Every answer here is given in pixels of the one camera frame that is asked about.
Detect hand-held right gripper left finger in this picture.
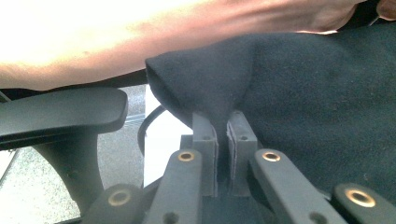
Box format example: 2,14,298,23
191,112,219,198

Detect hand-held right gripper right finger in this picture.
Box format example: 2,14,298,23
226,110,259,198

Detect black tank top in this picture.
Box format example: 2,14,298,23
145,21,396,206

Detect white table board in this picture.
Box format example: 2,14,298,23
143,85,194,188

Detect black office chair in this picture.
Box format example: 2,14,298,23
0,87,129,216

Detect left hand-held gripper cable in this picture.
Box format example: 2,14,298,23
137,105,166,157

